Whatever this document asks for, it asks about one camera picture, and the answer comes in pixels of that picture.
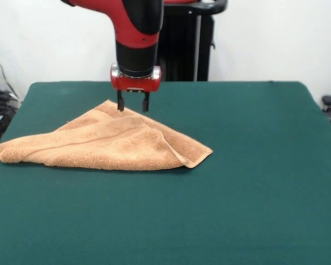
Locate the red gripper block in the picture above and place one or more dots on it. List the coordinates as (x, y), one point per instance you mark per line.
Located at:
(138, 83)

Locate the orange terry towel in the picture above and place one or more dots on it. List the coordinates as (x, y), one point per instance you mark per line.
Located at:
(104, 149)

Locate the dark green table cloth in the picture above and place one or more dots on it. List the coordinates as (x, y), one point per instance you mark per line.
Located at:
(71, 207)

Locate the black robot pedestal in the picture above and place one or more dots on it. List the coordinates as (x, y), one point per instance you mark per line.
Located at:
(182, 41)

